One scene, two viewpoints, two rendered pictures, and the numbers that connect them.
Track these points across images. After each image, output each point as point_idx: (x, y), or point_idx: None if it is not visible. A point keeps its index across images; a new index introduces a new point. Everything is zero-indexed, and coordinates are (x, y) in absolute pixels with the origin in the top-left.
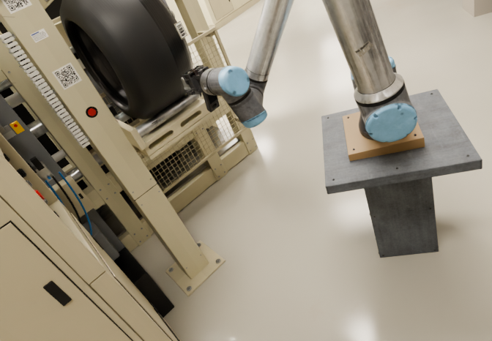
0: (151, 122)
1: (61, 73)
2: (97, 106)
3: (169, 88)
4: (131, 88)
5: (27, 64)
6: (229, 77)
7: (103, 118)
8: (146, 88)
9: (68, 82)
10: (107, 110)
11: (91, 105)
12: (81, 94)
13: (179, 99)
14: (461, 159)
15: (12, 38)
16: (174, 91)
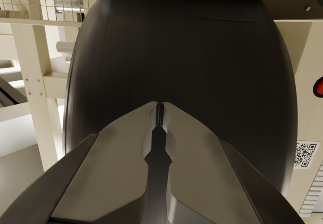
0: None
1: (301, 162)
2: (307, 89)
3: (197, 89)
4: (295, 151)
5: (318, 185)
6: None
7: (322, 60)
8: (278, 145)
9: (305, 147)
10: (302, 70)
11: (315, 97)
12: (307, 123)
13: None
14: None
15: (301, 211)
16: (177, 57)
